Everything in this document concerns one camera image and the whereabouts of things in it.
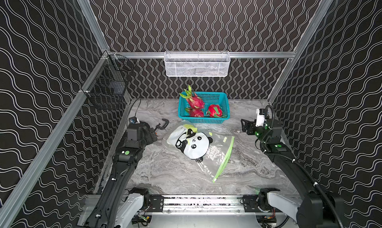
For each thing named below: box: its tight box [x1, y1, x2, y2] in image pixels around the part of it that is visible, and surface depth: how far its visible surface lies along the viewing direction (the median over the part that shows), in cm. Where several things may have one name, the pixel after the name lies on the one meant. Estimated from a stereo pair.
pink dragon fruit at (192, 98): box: [179, 84, 205, 110], surface depth 109 cm
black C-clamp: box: [154, 118, 170, 132], surface depth 105 cm
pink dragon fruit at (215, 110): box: [205, 104, 227, 118], surface depth 104 cm
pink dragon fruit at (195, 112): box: [185, 107, 205, 117], surface depth 105 cm
